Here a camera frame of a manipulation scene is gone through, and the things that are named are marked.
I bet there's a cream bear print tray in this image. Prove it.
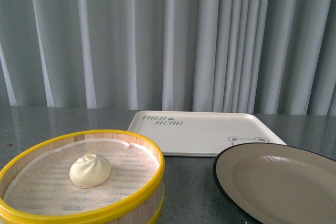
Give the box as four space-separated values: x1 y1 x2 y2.
128 111 284 157

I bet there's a yellow rimmed bamboo steamer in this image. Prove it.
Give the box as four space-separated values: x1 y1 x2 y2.
1 130 165 223

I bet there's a white steamer liner cloth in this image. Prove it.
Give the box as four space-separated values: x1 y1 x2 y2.
3 138 160 216

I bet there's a beige plate with black rim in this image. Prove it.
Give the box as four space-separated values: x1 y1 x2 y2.
213 143 335 223

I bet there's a white steamed bun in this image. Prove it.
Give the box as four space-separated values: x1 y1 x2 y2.
69 153 111 188

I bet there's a grey pleated curtain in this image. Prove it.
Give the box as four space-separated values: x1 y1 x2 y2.
1 0 335 115

